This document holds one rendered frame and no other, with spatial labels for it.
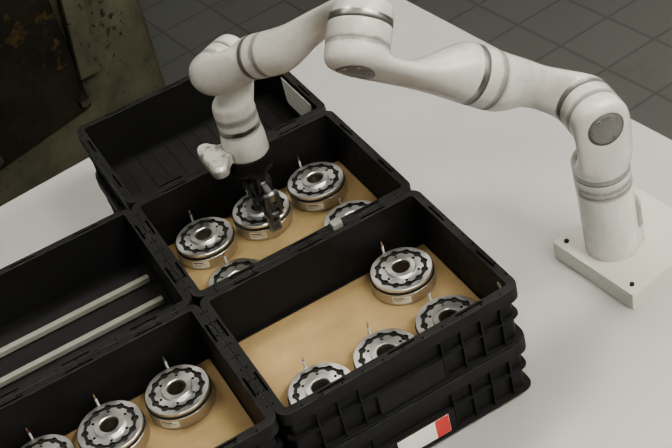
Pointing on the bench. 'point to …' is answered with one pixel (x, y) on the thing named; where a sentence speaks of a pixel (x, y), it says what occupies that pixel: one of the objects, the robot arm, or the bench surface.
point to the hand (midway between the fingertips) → (267, 214)
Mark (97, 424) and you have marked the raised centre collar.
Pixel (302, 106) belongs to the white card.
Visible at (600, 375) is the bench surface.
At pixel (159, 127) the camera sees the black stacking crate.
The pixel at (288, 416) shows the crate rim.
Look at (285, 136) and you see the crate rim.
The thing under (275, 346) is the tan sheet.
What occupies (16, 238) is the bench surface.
